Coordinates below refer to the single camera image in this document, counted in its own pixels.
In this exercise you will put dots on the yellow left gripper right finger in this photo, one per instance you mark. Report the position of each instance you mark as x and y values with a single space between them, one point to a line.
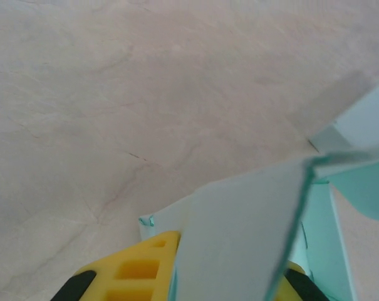
302 288

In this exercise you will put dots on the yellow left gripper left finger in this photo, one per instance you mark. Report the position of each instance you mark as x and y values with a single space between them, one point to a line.
136 272

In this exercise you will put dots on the light blue paper box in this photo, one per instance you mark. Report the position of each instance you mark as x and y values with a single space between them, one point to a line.
239 219

